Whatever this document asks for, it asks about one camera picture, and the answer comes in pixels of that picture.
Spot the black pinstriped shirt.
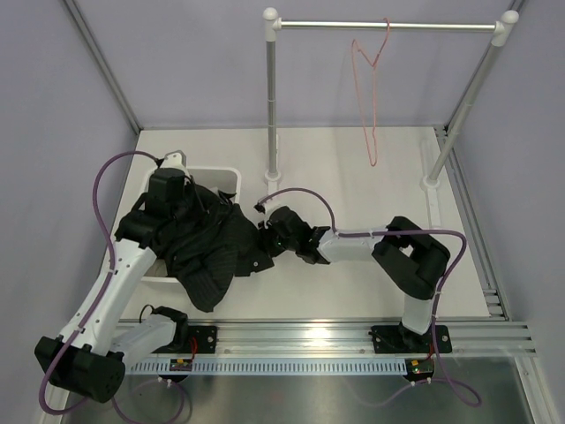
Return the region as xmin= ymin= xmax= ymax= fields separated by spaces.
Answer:
xmin=162 ymin=183 xmax=275 ymax=313

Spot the pink wire hanger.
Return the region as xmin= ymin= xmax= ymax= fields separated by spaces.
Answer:
xmin=350 ymin=17 xmax=393 ymax=167

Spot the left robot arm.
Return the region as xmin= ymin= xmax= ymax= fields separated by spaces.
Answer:
xmin=34 ymin=168 xmax=190 ymax=414

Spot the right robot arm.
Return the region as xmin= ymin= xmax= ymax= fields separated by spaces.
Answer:
xmin=259 ymin=207 xmax=450 ymax=354

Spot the white plastic basket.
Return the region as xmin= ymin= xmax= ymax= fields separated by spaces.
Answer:
xmin=141 ymin=166 xmax=241 ymax=284

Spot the silver clothes rack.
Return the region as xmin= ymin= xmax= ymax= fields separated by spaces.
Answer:
xmin=262 ymin=7 xmax=521 ymax=233

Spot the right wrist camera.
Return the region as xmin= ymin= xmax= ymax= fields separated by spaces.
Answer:
xmin=253 ymin=201 xmax=269 ymax=215

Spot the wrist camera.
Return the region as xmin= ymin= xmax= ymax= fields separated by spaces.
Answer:
xmin=160 ymin=150 xmax=186 ymax=170
xmin=253 ymin=201 xmax=269 ymax=215

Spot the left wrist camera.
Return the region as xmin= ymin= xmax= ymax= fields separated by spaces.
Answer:
xmin=160 ymin=150 xmax=186 ymax=170

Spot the white slotted cable duct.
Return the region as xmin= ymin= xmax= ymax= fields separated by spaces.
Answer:
xmin=127 ymin=358 xmax=407 ymax=375

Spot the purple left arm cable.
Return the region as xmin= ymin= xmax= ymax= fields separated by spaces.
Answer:
xmin=37 ymin=149 xmax=191 ymax=419

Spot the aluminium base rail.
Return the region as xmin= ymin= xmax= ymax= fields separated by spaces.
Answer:
xmin=193 ymin=320 xmax=536 ymax=357

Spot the aluminium frame post right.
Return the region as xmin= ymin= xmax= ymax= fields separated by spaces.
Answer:
xmin=434 ymin=0 xmax=531 ymax=151

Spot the aluminium frame post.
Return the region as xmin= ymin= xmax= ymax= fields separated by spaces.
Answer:
xmin=60 ymin=0 xmax=143 ymax=135
xmin=434 ymin=0 xmax=531 ymax=151

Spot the aluminium frame post left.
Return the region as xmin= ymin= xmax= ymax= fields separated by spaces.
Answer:
xmin=60 ymin=0 xmax=143 ymax=135

